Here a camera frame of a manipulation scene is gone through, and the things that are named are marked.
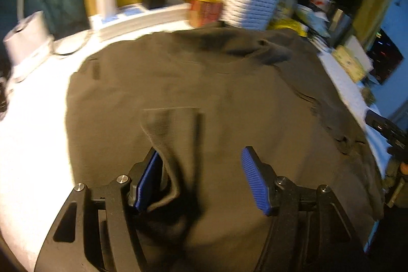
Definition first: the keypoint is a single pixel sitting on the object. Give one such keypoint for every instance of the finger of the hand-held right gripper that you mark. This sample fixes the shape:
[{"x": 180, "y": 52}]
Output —
[{"x": 384, "y": 127}]

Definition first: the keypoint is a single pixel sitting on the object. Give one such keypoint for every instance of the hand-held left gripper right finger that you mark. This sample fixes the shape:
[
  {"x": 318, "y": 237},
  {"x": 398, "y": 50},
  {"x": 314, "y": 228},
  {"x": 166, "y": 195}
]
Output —
[{"x": 255, "y": 182}]

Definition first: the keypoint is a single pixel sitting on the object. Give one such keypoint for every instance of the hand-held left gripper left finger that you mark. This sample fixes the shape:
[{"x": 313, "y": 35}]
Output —
[{"x": 149, "y": 182}]

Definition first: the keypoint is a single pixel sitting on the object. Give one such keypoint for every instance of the dark olive shirt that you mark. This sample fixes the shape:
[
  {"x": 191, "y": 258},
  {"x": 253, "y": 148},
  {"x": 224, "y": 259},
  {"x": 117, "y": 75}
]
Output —
[{"x": 223, "y": 93}]

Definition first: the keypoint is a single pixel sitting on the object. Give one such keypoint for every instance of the dark screen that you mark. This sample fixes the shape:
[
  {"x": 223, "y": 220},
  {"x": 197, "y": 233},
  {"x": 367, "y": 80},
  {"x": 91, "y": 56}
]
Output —
[{"x": 384, "y": 55}]

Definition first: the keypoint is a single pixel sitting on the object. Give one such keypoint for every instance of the white textured tablecloth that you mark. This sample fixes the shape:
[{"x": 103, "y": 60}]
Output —
[{"x": 32, "y": 131}]

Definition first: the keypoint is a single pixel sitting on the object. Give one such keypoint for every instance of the yellow plastic bag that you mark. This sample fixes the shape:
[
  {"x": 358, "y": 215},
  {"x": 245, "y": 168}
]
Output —
[{"x": 287, "y": 26}]

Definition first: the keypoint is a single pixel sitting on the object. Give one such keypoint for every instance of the white power strip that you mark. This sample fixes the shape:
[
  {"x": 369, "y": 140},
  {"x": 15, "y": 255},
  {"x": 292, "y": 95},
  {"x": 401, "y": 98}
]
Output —
[{"x": 143, "y": 20}]

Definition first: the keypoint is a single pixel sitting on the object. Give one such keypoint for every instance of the red can with yellow lid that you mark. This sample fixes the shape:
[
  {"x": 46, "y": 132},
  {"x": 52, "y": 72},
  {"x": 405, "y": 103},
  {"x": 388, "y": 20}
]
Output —
[{"x": 205, "y": 9}]

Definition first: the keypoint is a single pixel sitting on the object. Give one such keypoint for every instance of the white charger block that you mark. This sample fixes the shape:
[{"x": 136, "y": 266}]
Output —
[{"x": 105, "y": 1}]

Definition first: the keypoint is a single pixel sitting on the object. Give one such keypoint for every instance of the white toilet paper roll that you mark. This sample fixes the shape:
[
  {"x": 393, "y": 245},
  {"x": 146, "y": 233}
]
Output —
[{"x": 28, "y": 36}]

